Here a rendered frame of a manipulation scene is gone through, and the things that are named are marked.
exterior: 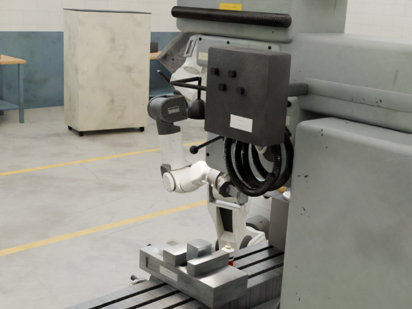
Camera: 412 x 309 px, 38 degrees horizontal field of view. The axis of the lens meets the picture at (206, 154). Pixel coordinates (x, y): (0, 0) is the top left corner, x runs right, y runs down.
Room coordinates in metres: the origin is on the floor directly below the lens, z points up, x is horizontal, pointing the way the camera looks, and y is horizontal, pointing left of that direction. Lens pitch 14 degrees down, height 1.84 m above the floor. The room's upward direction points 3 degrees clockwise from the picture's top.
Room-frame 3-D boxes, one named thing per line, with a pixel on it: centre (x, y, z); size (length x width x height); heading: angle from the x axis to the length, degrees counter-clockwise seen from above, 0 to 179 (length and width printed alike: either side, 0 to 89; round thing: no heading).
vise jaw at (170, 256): (1.79, 0.04, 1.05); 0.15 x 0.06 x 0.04; 135
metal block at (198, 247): (1.75, 0.01, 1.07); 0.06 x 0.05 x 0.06; 135
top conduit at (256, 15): (1.75, -0.04, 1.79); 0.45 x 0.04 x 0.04; 43
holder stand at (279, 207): (2.13, -0.37, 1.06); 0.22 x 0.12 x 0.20; 127
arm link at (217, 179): (1.95, -0.08, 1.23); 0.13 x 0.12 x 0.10; 114
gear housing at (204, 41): (1.84, -0.15, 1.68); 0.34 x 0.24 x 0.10; 43
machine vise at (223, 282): (1.77, 0.03, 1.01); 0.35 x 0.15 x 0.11; 45
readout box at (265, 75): (1.42, -0.08, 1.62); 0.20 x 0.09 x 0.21; 43
